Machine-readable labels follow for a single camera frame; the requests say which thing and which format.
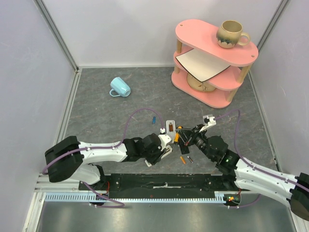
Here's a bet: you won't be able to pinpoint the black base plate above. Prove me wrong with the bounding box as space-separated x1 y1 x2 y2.
90 174 239 199

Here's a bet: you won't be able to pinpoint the white remote blue batteries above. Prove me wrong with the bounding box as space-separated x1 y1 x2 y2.
166 120 176 133

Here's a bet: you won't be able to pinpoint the white remote orange batteries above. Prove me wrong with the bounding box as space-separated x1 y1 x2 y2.
145 145 172 167

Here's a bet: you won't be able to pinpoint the grey cable duct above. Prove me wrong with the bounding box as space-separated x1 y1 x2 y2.
44 192 240 203

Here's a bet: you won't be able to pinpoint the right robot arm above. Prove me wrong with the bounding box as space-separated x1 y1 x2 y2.
176 125 309 220

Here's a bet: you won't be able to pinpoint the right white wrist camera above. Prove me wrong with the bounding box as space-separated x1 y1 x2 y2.
199 114 216 132

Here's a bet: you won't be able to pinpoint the pink three-tier shelf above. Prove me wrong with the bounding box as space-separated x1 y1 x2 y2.
171 19 258 108

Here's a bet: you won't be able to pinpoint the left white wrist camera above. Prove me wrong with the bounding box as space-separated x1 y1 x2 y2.
158 128 173 150

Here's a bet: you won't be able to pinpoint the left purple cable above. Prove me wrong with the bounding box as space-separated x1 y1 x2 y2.
42 108 167 208

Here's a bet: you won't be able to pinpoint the beige ceramic mug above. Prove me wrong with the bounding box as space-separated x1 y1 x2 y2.
216 20 251 49

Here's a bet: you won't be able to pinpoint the white square plate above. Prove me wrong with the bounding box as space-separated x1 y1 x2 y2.
176 49 230 82

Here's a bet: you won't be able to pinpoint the beige bowl on shelf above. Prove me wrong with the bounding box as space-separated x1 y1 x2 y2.
187 73 216 92

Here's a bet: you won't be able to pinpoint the light blue mug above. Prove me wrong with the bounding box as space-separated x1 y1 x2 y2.
109 77 131 97

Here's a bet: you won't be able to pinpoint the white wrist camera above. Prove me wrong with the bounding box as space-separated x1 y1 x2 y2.
158 128 173 150
199 114 216 132

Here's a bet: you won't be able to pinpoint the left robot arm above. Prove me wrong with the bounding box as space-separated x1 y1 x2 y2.
42 133 172 190

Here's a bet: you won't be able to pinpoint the orange handled screwdriver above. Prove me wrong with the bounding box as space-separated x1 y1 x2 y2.
174 126 183 144

